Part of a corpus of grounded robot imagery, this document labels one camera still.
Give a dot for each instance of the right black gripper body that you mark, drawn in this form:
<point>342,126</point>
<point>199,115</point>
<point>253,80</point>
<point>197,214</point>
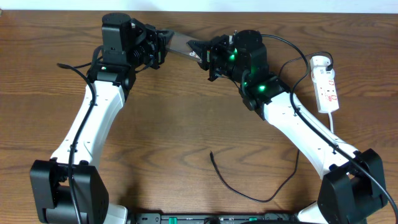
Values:
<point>223,62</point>

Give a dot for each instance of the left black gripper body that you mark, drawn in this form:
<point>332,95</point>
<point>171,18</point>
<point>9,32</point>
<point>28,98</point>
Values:
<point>147,48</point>

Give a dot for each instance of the Galaxy S25 Ultra smartphone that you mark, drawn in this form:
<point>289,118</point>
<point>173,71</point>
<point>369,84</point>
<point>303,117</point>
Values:
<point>178,44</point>

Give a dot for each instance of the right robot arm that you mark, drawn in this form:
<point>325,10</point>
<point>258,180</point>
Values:
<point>353,182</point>

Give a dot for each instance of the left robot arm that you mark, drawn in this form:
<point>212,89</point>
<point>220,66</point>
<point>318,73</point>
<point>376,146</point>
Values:
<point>68,188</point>

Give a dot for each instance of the white USB charger adapter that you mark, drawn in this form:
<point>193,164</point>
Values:
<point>321,61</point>

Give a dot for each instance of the white power strip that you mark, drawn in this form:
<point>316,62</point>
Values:
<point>325,90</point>

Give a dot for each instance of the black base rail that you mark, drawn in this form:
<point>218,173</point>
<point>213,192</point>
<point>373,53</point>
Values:
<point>156,218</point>

